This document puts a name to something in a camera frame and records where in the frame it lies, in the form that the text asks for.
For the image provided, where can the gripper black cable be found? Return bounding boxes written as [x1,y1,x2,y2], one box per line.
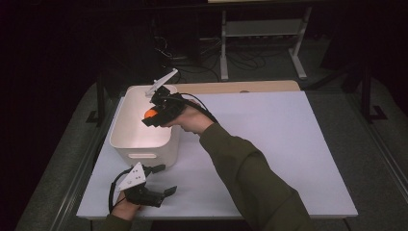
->
[108,167,133,214]
[166,92,219,124]

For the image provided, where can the wooden board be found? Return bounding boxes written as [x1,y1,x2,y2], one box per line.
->
[172,79,301,95]

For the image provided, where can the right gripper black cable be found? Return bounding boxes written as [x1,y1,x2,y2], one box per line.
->
[166,92,219,124]

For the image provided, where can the black metal stand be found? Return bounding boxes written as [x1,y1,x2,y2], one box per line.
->
[86,68,108,127]
[360,62,389,124]

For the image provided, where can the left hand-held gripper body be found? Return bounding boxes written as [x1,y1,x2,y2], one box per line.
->
[116,162,167,208]

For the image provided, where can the white metal stand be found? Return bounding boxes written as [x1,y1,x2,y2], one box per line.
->
[219,6,314,82]

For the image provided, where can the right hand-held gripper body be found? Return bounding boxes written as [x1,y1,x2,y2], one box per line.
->
[144,67,188,127]

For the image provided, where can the black floor cables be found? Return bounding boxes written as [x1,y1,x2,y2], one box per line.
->
[153,34,268,83]

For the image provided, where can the white plastic bin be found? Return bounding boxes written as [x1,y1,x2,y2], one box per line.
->
[109,84,181,169]

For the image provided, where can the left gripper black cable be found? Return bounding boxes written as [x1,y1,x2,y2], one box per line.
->
[108,167,133,214]

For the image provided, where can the person's left hand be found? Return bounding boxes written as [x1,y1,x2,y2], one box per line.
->
[110,190,142,222]

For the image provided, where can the person's right hand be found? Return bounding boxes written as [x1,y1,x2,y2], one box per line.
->
[165,98,216,136]

